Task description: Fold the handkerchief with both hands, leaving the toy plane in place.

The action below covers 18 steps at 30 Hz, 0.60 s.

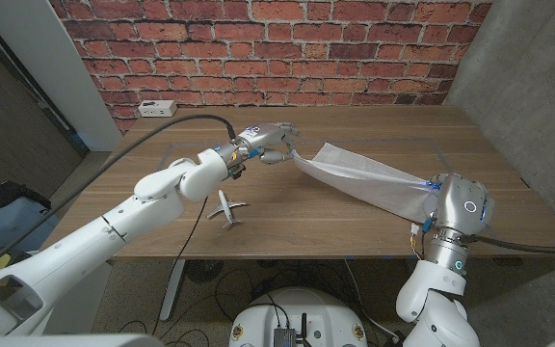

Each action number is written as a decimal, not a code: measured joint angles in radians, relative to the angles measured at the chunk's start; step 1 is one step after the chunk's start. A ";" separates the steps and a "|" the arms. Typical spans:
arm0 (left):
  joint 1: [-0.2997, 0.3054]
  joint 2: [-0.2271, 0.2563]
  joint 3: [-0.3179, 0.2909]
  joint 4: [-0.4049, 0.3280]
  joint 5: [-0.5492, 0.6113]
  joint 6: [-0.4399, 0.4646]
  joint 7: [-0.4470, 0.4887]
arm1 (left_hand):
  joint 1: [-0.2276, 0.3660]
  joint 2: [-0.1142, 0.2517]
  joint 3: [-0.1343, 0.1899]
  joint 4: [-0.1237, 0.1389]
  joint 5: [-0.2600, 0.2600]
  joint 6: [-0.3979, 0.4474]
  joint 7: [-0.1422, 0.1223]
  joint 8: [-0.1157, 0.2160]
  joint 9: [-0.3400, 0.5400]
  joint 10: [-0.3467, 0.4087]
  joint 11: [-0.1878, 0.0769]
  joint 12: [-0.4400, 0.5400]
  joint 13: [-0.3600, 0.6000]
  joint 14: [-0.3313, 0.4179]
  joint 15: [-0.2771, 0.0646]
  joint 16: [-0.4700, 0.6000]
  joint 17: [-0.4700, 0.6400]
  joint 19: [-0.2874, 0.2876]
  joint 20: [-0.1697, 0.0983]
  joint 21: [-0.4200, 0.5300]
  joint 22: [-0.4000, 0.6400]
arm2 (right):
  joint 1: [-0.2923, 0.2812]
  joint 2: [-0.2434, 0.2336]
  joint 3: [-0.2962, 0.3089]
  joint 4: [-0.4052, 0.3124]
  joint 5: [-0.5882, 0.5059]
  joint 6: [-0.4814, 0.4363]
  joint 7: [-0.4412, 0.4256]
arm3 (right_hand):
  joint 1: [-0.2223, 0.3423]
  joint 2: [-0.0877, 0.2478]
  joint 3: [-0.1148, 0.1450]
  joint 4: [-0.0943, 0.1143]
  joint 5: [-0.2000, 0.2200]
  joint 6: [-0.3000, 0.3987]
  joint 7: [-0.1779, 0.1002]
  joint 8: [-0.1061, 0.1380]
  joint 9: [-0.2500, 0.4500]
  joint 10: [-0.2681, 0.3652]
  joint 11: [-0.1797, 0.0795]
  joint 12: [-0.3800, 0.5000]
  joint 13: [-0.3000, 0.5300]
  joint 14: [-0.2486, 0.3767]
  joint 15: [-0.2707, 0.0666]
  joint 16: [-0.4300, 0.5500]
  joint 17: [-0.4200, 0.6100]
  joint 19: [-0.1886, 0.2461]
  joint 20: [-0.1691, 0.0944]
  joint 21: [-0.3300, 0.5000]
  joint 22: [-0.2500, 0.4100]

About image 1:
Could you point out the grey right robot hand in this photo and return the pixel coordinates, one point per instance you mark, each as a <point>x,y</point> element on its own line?
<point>460,205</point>

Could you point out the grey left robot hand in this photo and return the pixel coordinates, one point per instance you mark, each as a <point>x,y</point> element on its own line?
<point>268,137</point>

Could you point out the white handkerchief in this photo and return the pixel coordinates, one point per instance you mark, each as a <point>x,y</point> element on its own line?
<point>369,180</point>

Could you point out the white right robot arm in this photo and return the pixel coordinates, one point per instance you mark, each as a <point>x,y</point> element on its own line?
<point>436,299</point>

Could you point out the grey toy plane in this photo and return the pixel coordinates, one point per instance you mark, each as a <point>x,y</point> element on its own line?
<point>226,207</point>

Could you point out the red brick print backdrop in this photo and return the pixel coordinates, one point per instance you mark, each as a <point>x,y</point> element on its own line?
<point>282,48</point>

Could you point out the white power strip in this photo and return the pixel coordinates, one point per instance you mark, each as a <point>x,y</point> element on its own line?
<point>157,108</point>

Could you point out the black floor fan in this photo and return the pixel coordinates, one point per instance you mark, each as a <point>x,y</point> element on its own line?
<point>203,270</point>

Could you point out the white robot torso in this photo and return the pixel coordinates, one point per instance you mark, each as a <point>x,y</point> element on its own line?
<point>325,313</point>

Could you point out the white table leg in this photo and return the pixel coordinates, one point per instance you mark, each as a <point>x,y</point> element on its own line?
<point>171,294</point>

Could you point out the black antenna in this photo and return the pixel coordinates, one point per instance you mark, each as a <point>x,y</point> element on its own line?
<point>304,328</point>

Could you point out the small grey electronics box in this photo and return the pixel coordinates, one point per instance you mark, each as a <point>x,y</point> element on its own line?
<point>284,338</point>

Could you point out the white pillar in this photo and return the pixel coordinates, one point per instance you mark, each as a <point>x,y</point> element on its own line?
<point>56,62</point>

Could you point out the grey perforated panel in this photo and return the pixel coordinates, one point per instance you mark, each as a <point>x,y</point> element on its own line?
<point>7,120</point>

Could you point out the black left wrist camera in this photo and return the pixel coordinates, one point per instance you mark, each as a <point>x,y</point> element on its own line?
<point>237,172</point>

